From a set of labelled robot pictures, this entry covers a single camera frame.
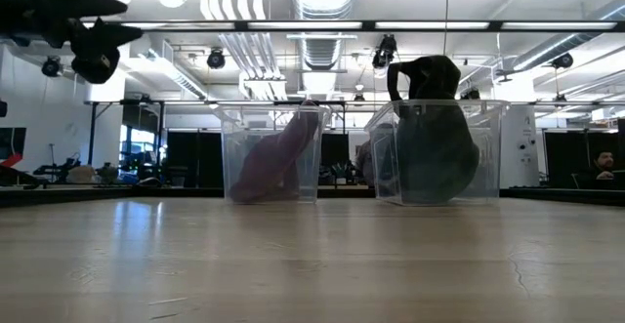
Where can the black frame beam with lights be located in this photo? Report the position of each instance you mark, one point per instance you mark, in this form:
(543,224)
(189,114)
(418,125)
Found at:
(366,25)

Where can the black track spotlight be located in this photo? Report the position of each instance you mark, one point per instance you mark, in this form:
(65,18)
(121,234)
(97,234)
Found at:
(385,52)
(562,61)
(51,67)
(216,59)
(471,93)

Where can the tan rounded object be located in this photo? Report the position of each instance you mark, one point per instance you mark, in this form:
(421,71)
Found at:
(80,174)

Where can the black horizontal frame rail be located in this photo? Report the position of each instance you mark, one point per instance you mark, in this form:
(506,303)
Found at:
(171,102)

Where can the olive grey baseball cap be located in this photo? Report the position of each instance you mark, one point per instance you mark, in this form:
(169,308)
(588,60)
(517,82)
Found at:
(437,157)

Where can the dark grey baseball cap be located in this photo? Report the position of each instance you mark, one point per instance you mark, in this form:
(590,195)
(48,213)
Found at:
(429,76)

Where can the clear plastic bin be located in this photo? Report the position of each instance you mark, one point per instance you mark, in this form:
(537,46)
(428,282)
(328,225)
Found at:
(488,152)
(234,167)

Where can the person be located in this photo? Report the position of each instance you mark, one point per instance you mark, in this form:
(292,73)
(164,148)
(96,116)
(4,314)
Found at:
(600,169)

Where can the dark wall monitor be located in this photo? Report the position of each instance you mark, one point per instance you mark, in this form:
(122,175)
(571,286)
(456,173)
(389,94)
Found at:
(12,142)

